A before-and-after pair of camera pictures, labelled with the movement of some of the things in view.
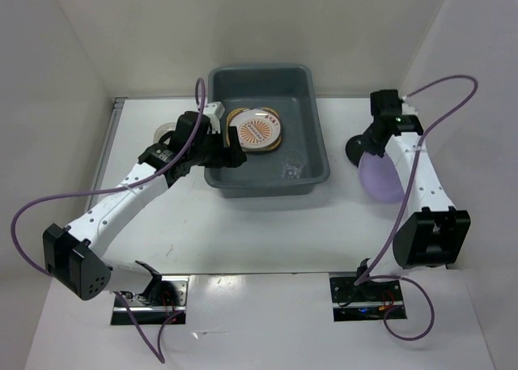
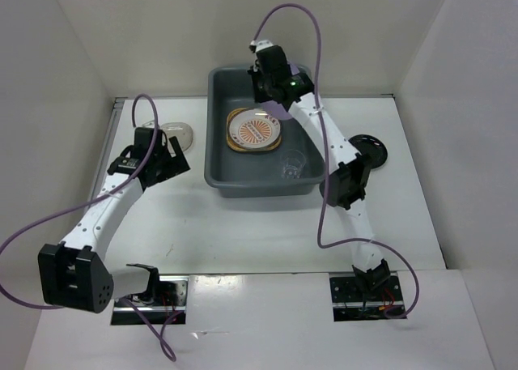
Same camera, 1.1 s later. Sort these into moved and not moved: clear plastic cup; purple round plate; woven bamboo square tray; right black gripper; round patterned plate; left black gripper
Moved: right black gripper; left black gripper; purple round plate
Not moved: clear plastic cup; round patterned plate; woven bamboo square tray
